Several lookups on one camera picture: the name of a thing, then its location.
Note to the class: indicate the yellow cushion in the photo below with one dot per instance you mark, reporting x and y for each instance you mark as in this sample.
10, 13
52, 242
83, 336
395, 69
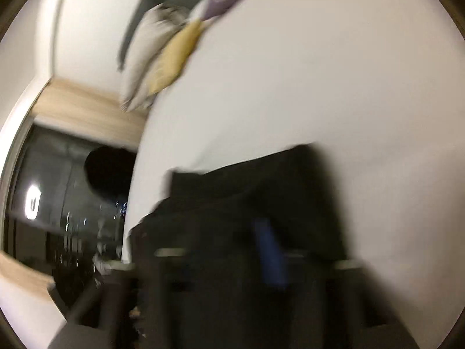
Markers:
178, 56

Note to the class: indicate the black pants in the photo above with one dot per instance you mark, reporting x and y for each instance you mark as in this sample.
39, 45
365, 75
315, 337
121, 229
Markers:
254, 196

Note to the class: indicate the dark window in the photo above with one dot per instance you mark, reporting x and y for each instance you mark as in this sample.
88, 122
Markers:
54, 207

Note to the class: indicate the white bed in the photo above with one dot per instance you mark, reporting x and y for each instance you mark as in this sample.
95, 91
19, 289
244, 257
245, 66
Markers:
308, 80

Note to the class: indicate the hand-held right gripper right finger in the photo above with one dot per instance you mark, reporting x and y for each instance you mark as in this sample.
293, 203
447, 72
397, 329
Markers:
269, 254

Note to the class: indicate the beige curtain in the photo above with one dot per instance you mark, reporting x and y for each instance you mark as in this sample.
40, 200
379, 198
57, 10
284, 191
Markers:
94, 111

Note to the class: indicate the black chair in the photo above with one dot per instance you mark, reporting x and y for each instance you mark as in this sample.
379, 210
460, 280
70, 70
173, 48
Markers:
109, 171

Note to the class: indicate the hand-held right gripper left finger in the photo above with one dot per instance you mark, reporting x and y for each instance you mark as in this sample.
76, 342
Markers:
109, 294

